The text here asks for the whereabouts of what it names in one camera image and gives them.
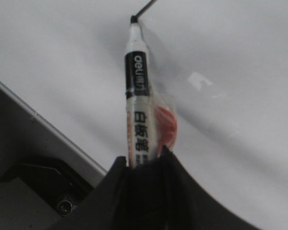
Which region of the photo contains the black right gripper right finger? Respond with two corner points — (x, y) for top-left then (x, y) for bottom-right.
(160, 146), (258, 230)

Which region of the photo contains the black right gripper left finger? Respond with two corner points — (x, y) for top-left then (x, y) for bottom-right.
(51, 156), (129, 230)

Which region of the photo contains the white black whiteboard marker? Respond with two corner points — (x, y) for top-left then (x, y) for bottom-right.
(123, 14), (178, 168)

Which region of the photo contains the black box with round socket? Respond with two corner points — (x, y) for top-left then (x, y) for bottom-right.
(0, 156), (94, 217)

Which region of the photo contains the white whiteboard with aluminium frame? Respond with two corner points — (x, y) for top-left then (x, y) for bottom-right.
(0, 0), (288, 230)

